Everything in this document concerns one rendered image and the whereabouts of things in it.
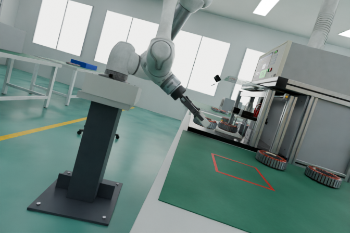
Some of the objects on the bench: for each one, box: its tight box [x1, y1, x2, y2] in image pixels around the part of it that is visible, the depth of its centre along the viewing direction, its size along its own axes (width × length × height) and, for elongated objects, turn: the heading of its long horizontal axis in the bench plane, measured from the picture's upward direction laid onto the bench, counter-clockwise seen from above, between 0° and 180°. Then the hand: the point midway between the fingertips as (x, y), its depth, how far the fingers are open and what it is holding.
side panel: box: [285, 96, 350, 183], centre depth 87 cm, size 28×3×32 cm, turn 9°
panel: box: [248, 95, 310, 158], centre depth 120 cm, size 1×66×30 cm, turn 99°
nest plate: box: [214, 125, 242, 139], centre depth 112 cm, size 15×15×1 cm
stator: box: [304, 165, 342, 188], centre depth 74 cm, size 11×11×4 cm
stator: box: [256, 150, 288, 170], centre depth 76 cm, size 11×11×4 cm
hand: (204, 120), depth 91 cm, fingers closed on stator, 11 cm apart
